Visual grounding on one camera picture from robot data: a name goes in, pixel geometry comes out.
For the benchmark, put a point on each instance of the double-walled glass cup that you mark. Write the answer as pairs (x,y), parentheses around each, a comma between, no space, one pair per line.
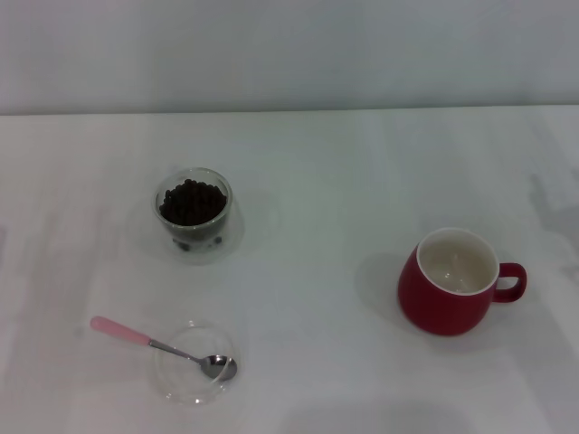
(197,244)

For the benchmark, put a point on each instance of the red mug white inside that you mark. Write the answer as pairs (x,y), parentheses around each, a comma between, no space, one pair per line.
(434,312)

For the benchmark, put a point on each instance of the dark coffee beans pile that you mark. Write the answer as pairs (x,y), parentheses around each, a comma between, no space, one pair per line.
(192,203)

